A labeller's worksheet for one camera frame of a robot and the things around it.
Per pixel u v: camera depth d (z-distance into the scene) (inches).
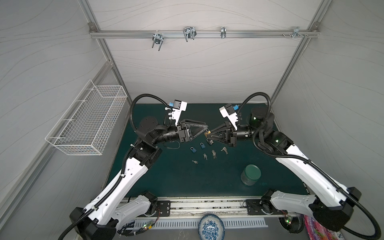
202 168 34.4
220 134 20.6
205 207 29.6
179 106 19.6
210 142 22.2
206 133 21.0
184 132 18.8
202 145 37.8
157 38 31.3
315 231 26.1
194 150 37.3
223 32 30.9
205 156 36.4
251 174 29.5
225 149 37.5
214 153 36.6
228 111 19.4
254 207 29.0
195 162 35.7
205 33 31.1
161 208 28.9
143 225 27.0
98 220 14.5
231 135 19.6
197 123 19.7
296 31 30.1
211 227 26.8
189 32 30.1
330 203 15.6
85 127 26.9
